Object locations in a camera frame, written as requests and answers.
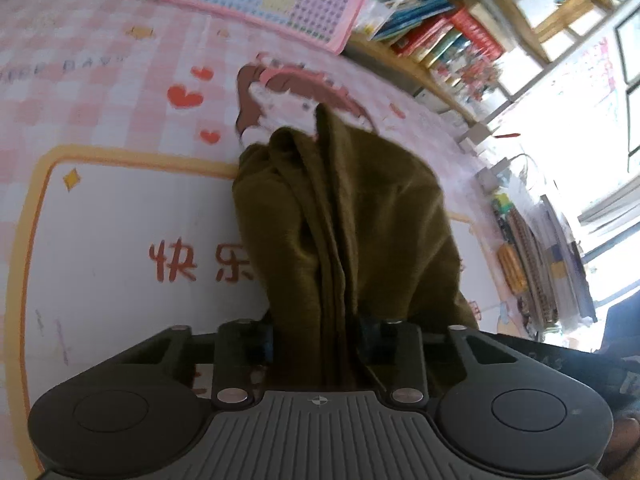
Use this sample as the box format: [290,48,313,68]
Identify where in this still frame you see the brown corduroy pants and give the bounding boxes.
[231,102,478,393]

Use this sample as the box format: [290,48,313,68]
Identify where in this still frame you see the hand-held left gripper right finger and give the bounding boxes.
[356,316,523,407]

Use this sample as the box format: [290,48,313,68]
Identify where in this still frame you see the white and wood bookshelf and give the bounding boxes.
[75,0,621,128]

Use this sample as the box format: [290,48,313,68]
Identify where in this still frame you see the orange patterned packet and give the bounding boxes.
[497,245,529,294]

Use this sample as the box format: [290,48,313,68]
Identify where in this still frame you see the stack of notebooks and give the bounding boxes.
[492,192,598,329]

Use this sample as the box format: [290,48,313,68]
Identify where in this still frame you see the white desk organiser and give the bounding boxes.
[457,122,521,157]

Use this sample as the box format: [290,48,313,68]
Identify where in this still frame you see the pink checked cartoon desk mat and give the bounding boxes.
[0,0,521,461]

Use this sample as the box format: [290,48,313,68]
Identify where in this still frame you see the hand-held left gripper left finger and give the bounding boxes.
[117,319,275,409]

